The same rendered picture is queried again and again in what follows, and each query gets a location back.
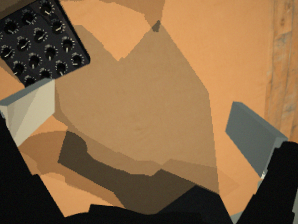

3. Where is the black knob panel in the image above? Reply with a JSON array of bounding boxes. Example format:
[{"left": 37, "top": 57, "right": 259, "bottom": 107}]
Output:
[{"left": 0, "top": 0, "right": 90, "bottom": 88}]

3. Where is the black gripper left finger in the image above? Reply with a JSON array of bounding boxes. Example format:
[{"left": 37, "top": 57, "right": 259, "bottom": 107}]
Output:
[{"left": 0, "top": 78, "right": 69, "bottom": 224}]

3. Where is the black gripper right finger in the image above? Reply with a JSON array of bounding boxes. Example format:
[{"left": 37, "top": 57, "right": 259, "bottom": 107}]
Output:
[{"left": 225, "top": 101, "right": 298, "bottom": 224}]

